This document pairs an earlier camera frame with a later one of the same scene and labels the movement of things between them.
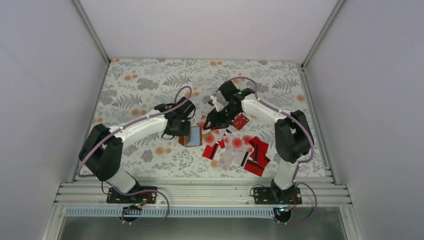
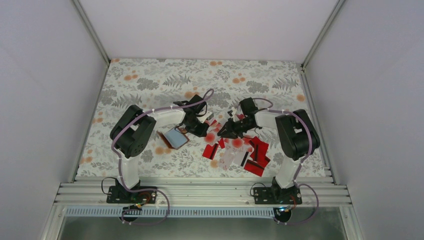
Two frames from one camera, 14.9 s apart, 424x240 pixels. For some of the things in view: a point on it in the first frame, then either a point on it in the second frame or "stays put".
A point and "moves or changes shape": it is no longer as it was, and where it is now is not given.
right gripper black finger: [221, 126] to [233, 134]
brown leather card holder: [195, 138] moves or changes shape
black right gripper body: [225, 117] to [242, 126]
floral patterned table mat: [132, 87] stays put
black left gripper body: [180, 130] to [193, 128]
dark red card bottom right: [254, 167] stays put
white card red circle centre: [237, 142] stays put
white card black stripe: [239, 157] stays put
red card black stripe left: [210, 151] stays put
